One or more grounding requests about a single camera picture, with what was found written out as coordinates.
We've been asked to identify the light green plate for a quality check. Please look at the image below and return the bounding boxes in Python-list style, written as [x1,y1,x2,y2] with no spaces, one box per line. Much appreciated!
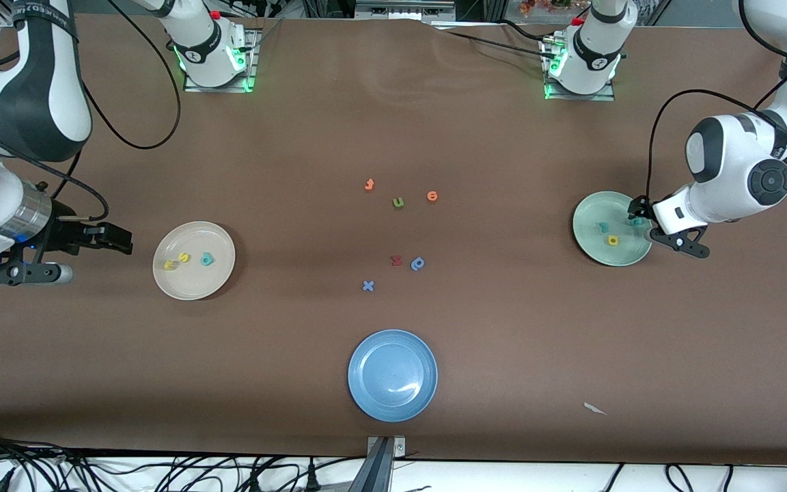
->
[572,191,654,267]

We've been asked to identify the beige brown plate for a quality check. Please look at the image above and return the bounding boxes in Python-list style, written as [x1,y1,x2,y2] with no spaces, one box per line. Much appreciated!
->
[152,221,236,301]

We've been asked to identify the brown table cover sheet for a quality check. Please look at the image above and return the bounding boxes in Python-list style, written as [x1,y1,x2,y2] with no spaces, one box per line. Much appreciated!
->
[0,12,787,467]

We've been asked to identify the orange artificial flowers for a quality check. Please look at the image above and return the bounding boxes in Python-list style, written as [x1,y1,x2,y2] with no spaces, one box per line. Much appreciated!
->
[520,0,572,16]

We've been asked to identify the blue plate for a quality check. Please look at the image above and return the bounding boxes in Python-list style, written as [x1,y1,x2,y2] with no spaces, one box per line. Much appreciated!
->
[348,329,439,422]

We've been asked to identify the grey metal box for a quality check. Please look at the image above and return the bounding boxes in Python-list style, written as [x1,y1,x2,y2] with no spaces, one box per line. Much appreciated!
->
[355,0,457,23]

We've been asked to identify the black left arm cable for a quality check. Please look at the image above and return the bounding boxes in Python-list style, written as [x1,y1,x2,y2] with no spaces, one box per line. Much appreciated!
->
[646,0,787,202]

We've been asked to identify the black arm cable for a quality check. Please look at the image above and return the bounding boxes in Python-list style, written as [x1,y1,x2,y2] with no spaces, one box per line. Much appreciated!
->
[0,0,186,223]
[646,0,787,202]

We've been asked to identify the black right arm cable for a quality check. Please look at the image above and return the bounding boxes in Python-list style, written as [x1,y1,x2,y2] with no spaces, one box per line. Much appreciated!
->
[0,0,186,223]

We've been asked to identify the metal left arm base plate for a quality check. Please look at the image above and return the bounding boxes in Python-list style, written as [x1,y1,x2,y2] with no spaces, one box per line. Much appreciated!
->
[542,34,617,102]

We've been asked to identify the black table cable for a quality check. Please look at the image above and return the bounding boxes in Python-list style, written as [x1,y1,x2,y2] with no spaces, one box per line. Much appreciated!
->
[434,19,558,62]

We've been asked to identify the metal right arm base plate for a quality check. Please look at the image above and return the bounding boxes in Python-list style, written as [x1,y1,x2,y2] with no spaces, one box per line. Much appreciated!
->
[184,31,259,94]

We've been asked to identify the metal camera stand bracket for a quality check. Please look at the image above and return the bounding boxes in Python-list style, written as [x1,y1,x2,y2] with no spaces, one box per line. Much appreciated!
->
[347,435,406,492]

